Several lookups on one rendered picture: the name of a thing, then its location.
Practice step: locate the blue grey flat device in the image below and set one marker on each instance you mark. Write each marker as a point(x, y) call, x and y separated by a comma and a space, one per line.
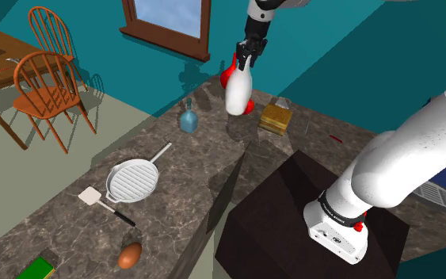
point(437, 193)

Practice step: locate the brown egg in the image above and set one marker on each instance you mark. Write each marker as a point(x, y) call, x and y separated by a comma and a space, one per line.
point(130, 256)

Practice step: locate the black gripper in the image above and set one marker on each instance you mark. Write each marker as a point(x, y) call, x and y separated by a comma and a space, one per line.
point(256, 31)

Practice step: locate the red pen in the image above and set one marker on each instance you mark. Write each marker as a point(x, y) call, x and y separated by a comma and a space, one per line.
point(336, 138)

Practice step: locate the blue glass bottle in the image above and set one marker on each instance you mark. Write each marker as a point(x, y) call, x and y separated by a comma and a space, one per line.
point(188, 121)

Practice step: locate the white grill pan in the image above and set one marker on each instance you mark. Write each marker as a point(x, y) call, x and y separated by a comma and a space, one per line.
point(133, 181)

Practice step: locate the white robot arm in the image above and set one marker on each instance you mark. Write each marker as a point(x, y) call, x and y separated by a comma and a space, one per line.
point(392, 162)

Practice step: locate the white red spray bottle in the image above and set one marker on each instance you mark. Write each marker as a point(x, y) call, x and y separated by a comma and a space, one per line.
point(239, 90)

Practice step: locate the wooden spindle chair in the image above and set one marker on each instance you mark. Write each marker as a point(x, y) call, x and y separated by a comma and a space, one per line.
point(47, 99)
point(49, 27)

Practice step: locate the green flat block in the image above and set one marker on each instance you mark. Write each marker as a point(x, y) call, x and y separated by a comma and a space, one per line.
point(37, 269)

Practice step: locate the brown framed window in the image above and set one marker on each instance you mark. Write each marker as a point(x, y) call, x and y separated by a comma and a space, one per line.
point(166, 36)

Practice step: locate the dark robot stand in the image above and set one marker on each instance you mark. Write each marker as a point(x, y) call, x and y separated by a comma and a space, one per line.
point(284, 216)

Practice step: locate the yellow sponge block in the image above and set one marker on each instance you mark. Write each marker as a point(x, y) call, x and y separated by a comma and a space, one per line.
point(276, 118)

